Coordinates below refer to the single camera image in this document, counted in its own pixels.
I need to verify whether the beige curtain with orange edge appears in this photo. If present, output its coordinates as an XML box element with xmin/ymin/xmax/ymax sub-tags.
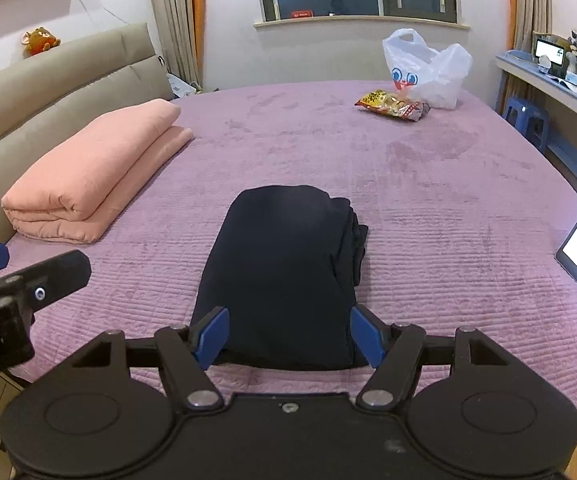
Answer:
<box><xmin>143</xmin><ymin>0</ymin><xmax>206</xmax><ymax>93</ymax></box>
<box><xmin>502</xmin><ymin>0</ymin><xmax>554</xmax><ymax>68</ymax></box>

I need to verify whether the curved blue-edged desk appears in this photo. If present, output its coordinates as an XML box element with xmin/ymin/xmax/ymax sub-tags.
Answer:
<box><xmin>495</xmin><ymin>52</ymin><xmax>577</xmax><ymax>171</ymax></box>

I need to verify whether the yellow red snack packet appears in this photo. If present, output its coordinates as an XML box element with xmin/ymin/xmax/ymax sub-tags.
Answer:
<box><xmin>354</xmin><ymin>89</ymin><xmax>431</xmax><ymax>123</ymax></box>

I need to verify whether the white plastic bag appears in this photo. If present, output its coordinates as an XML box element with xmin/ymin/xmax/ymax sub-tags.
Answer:
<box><xmin>382</xmin><ymin>28</ymin><xmax>473</xmax><ymax>110</ymax></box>

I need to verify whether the blue plastic stool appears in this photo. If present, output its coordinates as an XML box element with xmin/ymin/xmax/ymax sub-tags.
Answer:
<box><xmin>502</xmin><ymin>96</ymin><xmax>551</xmax><ymax>153</ymax></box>

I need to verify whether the beige padded headboard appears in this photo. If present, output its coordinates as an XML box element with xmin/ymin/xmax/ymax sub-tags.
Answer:
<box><xmin>0</xmin><ymin>22</ymin><xmax>174</xmax><ymax>256</ymax></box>

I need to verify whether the small lit screen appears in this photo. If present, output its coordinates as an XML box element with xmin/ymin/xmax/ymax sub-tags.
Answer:
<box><xmin>533</xmin><ymin>37</ymin><xmax>567</xmax><ymax>68</ymax></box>

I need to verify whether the dark navy garment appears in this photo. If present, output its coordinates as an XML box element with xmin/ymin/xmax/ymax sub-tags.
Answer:
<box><xmin>190</xmin><ymin>185</ymin><xmax>370</xmax><ymax>372</ymax></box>

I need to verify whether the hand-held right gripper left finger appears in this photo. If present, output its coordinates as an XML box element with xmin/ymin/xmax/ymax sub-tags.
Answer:
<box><xmin>71</xmin><ymin>306</ymin><xmax>231</xmax><ymax>408</ymax></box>

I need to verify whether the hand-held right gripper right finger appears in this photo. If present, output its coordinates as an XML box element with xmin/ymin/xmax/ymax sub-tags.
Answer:
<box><xmin>351</xmin><ymin>305</ymin><xmax>516</xmax><ymax>408</ymax></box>

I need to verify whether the beige window sill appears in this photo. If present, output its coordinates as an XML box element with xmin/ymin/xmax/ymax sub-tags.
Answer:
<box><xmin>253</xmin><ymin>14</ymin><xmax>470</xmax><ymax>32</ymax></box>

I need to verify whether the white blue packet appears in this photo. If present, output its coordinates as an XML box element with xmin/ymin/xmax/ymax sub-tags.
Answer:
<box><xmin>167</xmin><ymin>72</ymin><xmax>202</xmax><ymax>98</ymax></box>

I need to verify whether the orange plush toy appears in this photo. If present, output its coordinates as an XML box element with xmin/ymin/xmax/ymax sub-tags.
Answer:
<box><xmin>22</xmin><ymin>27</ymin><xmax>62</xmax><ymax>57</ymax></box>

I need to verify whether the folded pink quilt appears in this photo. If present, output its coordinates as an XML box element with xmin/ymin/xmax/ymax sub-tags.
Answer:
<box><xmin>1</xmin><ymin>99</ymin><xmax>195</xmax><ymax>246</ymax></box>

